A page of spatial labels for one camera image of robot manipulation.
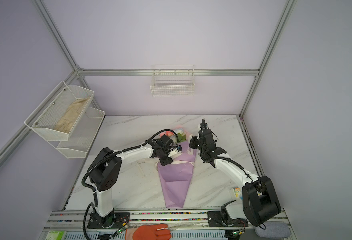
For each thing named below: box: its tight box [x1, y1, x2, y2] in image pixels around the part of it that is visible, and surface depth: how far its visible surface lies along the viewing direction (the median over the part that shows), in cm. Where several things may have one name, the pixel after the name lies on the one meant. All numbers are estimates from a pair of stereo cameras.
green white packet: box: [45, 230, 67, 240], surface depth 69 cm
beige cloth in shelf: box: [54, 96, 91, 134], surface depth 80 cm
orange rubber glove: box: [125, 224, 172, 240], surface depth 71 cm
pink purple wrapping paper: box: [156, 140, 197, 208], surface depth 88 cm
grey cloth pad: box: [254, 221, 292, 239], surface depth 70 cm
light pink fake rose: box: [161, 131, 174, 138], surface depth 78 cm
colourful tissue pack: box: [232, 186, 243, 201], surface depth 79 cm
